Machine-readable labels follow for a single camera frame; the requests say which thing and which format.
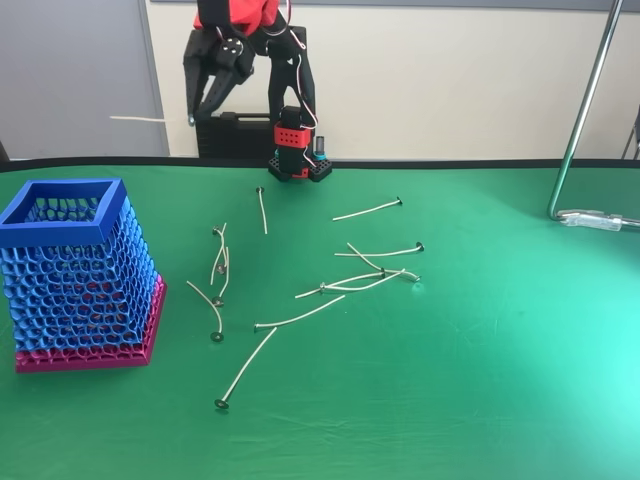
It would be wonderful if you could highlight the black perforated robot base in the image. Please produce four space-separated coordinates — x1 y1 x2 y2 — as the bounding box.
268 154 333 183

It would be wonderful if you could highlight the silver metal clamp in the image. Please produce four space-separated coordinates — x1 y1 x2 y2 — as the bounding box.
558 208 640 233

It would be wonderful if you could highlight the black plastic case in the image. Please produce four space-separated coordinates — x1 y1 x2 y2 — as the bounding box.
195 111 281 159

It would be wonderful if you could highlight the black cylinder with blue ring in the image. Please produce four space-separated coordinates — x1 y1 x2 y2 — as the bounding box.
312 134 330 169

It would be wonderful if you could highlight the blue and pink mesh basket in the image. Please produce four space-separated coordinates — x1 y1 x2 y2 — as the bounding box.
0 178 168 374

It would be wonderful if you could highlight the candle wick with metal base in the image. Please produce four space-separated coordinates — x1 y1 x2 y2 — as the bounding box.
209 222 232 307
294 268 388 300
318 269 406 292
255 186 269 235
332 197 404 222
109 115 196 127
253 294 346 333
346 242 423 282
209 225 231 287
333 241 426 258
213 327 279 410
186 279 225 344

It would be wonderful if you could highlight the black chair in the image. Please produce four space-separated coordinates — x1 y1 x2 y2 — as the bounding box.
622 102 640 161

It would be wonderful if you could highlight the silver metal stand pole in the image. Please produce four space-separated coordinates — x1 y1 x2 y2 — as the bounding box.
547 0 626 222

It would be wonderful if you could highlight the green cloth with black rim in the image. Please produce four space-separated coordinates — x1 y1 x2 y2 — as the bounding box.
0 157 640 480

